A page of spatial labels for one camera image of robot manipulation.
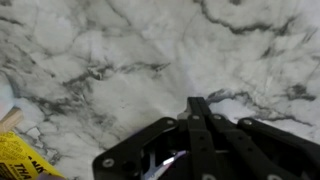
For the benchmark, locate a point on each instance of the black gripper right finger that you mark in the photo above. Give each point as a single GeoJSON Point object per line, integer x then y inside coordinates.
{"type": "Point", "coordinates": [260, 150]}

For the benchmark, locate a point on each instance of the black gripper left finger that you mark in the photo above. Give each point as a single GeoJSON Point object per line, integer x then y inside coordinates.
{"type": "Point", "coordinates": [200, 146]}

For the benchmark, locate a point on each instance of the yellow packet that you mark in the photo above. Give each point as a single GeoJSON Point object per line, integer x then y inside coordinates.
{"type": "Point", "coordinates": [20, 160]}

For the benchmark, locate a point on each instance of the wooden stick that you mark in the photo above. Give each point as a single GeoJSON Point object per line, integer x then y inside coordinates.
{"type": "Point", "coordinates": [10, 120]}

